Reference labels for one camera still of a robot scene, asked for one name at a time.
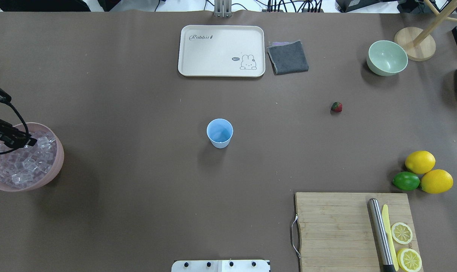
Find wooden cup tree stand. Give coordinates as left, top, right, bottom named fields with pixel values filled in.
left=394, top=0, right=457, bottom=62

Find pink bowl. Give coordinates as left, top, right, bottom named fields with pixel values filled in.
left=0, top=122, right=64, bottom=192

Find lemon slice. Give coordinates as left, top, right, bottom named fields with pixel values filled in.
left=390, top=222, right=413, bottom=245
left=396, top=248, right=423, bottom=272

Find pile of ice cubes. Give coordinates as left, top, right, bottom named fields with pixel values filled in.
left=0, top=131, right=58, bottom=191

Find red strawberry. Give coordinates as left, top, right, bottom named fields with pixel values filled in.
left=331, top=102, right=343, bottom=113

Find mint green bowl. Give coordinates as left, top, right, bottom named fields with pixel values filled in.
left=366, top=40, right=408, bottom=76

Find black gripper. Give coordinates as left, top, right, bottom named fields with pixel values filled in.
left=0, top=119, right=37, bottom=148

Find yellow lemon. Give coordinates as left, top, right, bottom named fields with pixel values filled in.
left=420, top=169, right=453, bottom=194
left=404, top=150, right=436, bottom=175

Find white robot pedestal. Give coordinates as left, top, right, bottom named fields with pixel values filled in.
left=171, top=259, right=271, bottom=272

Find cream rabbit tray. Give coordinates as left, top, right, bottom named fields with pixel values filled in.
left=178, top=25, right=266, bottom=77

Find wooden cutting board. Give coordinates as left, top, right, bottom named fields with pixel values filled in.
left=294, top=192, right=416, bottom=272

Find green lime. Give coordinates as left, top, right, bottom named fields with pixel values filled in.
left=392, top=172, right=420, bottom=191

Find light blue plastic cup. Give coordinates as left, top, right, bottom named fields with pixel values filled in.
left=206, top=118, right=234, bottom=149

